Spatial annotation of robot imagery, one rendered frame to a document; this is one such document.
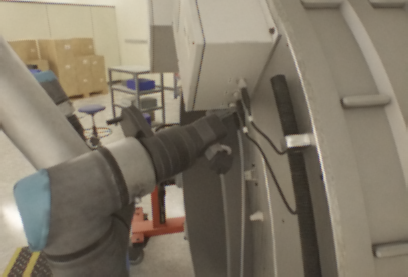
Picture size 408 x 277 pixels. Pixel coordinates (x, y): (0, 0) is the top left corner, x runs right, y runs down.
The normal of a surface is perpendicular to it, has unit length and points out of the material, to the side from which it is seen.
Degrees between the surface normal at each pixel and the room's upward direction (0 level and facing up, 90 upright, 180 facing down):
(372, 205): 64
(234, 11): 42
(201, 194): 57
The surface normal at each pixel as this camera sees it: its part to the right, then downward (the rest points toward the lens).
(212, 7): 0.13, -0.51
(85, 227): 0.69, 0.11
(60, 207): 0.54, -0.05
